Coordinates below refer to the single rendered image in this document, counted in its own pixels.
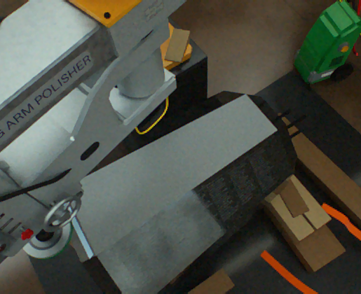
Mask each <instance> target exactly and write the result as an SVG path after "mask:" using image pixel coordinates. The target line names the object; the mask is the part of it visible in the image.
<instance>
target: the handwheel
mask: <svg viewBox="0 0 361 294"><path fill-rule="evenodd" d="M72 201H76V206H75V208H74V210H73V211H72V212H71V213H70V210H68V208H69V206H70V205H71V203H72ZM64 204H65V206H63V205H64ZM50 206H51V208H50V210H49V211H48V213H47V214H46V215H45V217H44V219H43V222H42V228H43V229H44V230H45V231H46V232H55V231H57V230H59V229H61V228H63V227H64V226H65V225H66V224H68V222H70V221H72V220H73V218H74V217H75V216H76V215H77V213H78V212H79V209H80V207H81V199H80V197H79V196H78V195H69V196H66V197H65V198H63V199H61V200H60V201H59V202H57V203H56V202H55V201H52V202H51V203H50ZM54 213H55V216H54V217H52V216H53V214H54ZM51 217H52V218H51ZM57 219H58V220H59V221H62V222H61V223H59V224H57V225H54V226H52V227H50V226H48V225H50V224H51V223H52V222H53V221H56V220H57Z"/></svg>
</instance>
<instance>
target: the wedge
mask: <svg viewBox="0 0 361 294"><path fill-rule="evenodd" d="M189 39H190V32H189V31H185V30H181V29H173V33H172V36H171V39H170V43H169V46H168V49H167V52H166V54H165V58H164V59H165V60H170V61H173V62H179V63H181V62H182V59H183V57H184V54H185V52H186V48H187V45H188V42H189Z"/></svg>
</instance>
